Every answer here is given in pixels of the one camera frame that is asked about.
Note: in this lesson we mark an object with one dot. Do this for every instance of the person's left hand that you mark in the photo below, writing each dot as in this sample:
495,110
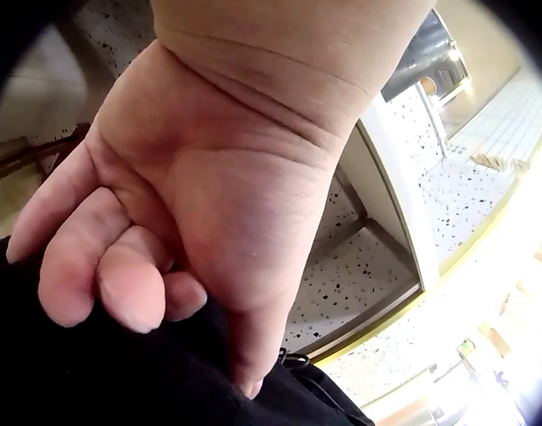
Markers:
235,168

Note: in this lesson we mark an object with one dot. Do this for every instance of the person's left index finger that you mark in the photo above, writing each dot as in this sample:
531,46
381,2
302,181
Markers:
185,294

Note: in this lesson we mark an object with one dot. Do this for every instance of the person's left thumb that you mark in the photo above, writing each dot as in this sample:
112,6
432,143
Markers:
258,346

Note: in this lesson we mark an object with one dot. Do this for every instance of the person's left ring finger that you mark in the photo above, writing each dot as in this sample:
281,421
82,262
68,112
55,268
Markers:
77,262

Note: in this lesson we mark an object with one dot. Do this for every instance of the person's left little finger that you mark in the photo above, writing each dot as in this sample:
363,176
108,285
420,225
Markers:
49,208

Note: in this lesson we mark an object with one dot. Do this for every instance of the person's left middle finger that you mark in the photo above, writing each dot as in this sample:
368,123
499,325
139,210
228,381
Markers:
131,284

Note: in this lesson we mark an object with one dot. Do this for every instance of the person's body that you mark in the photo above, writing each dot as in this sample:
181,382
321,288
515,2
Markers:
120,377

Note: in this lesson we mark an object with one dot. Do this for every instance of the white speckled stone counter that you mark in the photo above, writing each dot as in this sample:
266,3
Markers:
355,275

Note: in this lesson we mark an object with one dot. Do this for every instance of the tan bristly bundle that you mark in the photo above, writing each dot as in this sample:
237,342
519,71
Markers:
501,162

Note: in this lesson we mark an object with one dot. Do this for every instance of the grey ventilation duct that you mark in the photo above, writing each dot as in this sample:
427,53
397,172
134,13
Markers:
424,49

